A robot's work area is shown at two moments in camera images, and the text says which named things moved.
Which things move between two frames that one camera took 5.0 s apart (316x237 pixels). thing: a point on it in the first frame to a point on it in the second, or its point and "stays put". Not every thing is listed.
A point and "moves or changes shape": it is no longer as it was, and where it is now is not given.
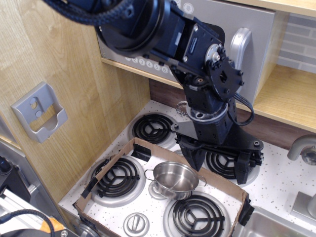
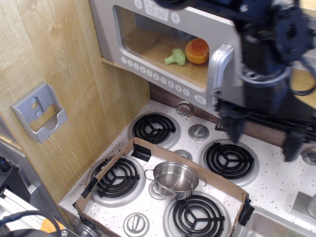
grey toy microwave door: [248, 25] moves or changes shape
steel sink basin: [262, 223] stays put
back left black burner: [152, 128] stays put
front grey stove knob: [136, 224] stays put
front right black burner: [198, 216] stays put
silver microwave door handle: [238, 39] moves or changes shape
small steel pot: [175, 180] stays put
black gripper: [213, 125] to [267, 97]
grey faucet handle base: [305, 207] stays put
